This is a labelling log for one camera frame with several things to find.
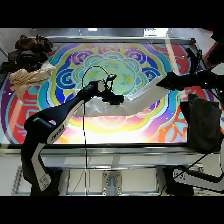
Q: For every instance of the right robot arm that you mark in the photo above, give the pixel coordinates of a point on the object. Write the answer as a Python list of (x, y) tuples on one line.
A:
[(203, 80)]

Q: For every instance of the silver frame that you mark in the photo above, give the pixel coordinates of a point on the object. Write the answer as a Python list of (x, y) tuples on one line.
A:
[(111, 181)]

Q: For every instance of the grey garment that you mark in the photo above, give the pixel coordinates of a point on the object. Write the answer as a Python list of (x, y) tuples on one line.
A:
[(203, 123)]

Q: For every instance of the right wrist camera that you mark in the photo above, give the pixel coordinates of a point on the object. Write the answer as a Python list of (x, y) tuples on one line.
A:
[(194, 60)]

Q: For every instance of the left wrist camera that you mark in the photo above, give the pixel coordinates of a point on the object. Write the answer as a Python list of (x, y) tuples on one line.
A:
[(110, 82)]

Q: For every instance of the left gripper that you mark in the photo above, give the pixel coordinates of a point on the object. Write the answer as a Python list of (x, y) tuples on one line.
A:
[(112, 97)]

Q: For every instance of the black garment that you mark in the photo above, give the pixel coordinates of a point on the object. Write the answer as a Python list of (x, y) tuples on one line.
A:
[(28, 60)]

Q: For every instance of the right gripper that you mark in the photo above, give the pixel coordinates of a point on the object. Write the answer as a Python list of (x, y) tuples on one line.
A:
[(170, 81)]

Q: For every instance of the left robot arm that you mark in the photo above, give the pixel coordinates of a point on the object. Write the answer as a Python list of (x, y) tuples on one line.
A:
[(50, 126)]

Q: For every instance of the brown garment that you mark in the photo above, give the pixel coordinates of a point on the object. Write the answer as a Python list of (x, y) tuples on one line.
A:
[(31, 43)]

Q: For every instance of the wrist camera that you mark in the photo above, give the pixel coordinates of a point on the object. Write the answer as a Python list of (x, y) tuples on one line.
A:
[(110, 82), (194, 60)]

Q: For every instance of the cream garment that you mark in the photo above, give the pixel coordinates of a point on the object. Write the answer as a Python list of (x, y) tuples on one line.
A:
[(26, 78)]

